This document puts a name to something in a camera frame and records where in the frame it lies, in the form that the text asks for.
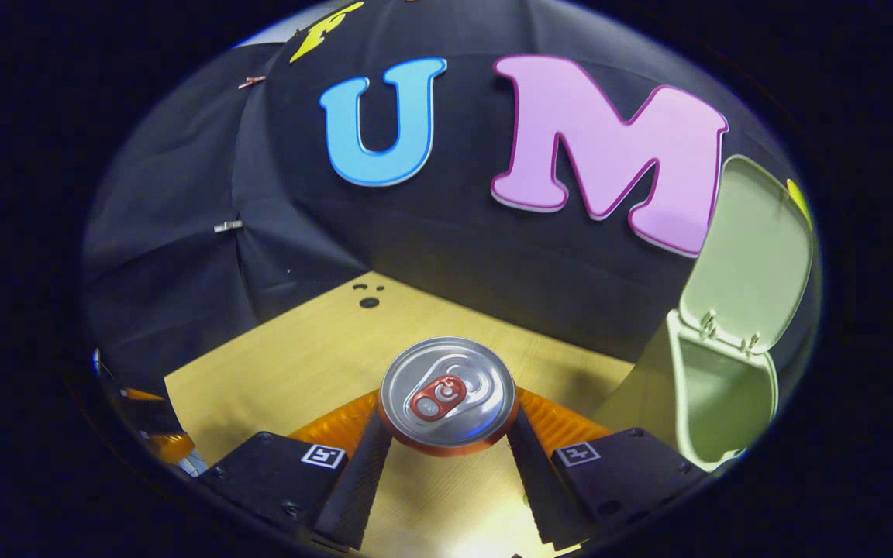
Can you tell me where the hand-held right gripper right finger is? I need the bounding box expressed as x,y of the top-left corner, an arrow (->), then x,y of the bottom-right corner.
505,387 -> 709,547

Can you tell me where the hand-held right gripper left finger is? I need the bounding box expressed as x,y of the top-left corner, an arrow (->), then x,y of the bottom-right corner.
197,390 -> 393,553

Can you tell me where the light green desktop garbage bin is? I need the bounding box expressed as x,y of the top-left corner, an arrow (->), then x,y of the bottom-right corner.
594,154 -> 815,472

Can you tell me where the black backdrop cloth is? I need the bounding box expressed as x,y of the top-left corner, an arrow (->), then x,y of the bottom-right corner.
82,0 -> 819,404

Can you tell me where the orange pop can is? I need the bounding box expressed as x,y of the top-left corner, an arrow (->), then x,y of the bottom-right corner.
378,336 -> 519,457

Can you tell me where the wooden desktop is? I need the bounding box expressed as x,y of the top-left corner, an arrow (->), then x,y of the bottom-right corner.
164,270 -> 637,558

